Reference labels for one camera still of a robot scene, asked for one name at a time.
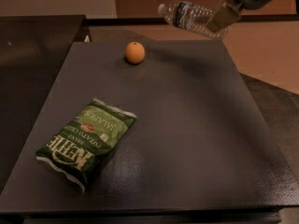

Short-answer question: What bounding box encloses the green Kettle chips bag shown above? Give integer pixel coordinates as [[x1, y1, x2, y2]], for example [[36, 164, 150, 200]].
[[36, 98, 136, 192]]

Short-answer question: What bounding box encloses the orange fruit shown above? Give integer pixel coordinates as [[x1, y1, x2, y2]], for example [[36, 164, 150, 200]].
[[125, 42, 145, 64]]

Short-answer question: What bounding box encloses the clear plastic water bottle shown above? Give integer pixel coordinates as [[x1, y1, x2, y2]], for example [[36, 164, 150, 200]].
[[158, 1, 228, 40]]

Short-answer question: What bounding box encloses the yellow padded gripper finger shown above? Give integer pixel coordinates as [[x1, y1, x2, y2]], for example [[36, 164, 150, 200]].
[[206, 0, 243, 33]]

